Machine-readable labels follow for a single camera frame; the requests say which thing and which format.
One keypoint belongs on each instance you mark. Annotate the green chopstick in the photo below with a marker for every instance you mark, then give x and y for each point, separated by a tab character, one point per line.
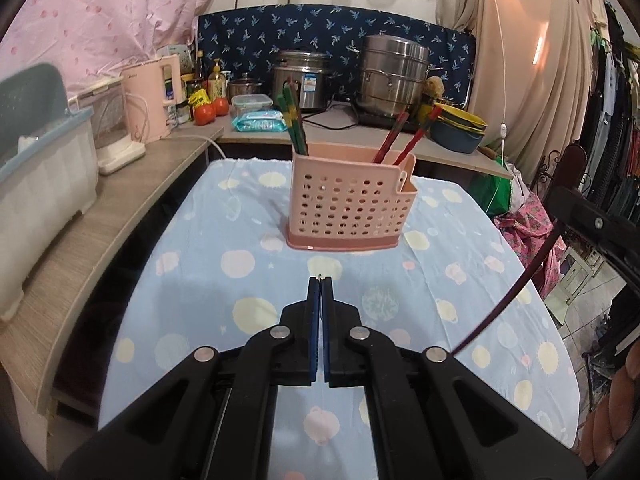
291	120

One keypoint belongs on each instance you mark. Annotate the pink perforated utensil basket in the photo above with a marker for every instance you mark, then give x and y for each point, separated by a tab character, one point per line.
345	205

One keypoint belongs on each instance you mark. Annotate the yellow label jar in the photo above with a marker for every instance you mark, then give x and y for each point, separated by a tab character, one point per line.
197	96

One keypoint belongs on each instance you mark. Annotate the navy floral cloth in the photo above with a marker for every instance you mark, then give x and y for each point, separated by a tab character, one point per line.
325	27

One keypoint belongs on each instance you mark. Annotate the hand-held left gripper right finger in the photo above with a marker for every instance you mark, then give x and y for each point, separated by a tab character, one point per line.
327	332

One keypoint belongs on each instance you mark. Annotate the white appliance with clear lid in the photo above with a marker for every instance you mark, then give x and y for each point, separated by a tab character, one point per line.
115	130

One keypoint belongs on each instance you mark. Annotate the curved wooden counter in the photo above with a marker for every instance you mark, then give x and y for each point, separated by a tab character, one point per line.
100	240

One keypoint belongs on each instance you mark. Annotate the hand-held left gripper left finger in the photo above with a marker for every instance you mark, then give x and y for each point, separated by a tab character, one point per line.
313	332

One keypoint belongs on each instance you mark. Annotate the black induction cooktop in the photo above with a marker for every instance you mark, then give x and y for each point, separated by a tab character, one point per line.
370	119

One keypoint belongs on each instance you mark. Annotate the person's right hand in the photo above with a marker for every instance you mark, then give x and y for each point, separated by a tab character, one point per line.
600	425

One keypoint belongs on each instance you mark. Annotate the tan loofah sponge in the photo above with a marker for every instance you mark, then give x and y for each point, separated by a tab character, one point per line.
434	89

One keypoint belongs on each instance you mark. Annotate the stacked steel steamer pot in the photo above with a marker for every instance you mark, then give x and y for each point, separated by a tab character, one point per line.
392	75

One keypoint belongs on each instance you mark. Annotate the pink dotted curtain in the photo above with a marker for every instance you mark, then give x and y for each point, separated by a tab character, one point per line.
100	15

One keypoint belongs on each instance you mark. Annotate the blue basin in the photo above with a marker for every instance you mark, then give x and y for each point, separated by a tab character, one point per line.
457	140

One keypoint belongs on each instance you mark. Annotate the white dish container grey lid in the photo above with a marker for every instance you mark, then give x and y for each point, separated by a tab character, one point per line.
45	185

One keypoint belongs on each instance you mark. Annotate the hanging clothes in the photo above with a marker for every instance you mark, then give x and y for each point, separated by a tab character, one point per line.
617	100

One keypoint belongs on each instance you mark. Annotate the blue dotted tablecloth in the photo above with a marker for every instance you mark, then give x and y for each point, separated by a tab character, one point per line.
225	285

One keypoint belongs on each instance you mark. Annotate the small white jar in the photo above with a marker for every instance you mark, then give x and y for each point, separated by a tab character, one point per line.
180	115

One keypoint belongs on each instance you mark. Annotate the pink electric kettle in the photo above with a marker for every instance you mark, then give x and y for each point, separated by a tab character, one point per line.
150	100

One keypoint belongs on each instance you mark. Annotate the blue wet wipes pack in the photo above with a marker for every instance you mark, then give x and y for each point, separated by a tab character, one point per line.
257	122

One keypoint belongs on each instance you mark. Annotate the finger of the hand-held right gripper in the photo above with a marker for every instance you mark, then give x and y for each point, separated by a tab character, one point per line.
595	222

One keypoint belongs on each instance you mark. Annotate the dark glass bottle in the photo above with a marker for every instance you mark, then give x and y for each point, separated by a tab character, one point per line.
200	66

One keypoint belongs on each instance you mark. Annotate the white carton box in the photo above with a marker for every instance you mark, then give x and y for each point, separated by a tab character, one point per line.
175	57

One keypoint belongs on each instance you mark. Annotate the green cloth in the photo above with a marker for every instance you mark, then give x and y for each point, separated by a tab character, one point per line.
492	195

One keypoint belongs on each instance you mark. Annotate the clear food container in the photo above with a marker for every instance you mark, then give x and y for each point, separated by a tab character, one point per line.
250	105

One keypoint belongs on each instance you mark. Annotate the steel rice cooker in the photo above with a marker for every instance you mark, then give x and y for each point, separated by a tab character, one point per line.
305	80

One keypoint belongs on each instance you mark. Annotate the red tomato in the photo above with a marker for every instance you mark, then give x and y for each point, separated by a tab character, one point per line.
220	106
203	113

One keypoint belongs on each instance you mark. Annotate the dark wooden chair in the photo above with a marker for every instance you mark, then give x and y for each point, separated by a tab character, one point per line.
570	165

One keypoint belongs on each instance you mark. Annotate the pink patterned cloth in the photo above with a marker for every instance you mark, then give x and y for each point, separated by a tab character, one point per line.
525	240

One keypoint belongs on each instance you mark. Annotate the small lidded steel pot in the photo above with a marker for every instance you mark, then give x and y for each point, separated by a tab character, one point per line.
245	85

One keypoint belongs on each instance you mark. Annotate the yellow basin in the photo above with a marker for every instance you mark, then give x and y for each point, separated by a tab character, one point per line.
465	117

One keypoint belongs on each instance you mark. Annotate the beige curtain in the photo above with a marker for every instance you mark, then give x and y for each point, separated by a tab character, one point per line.
530	60

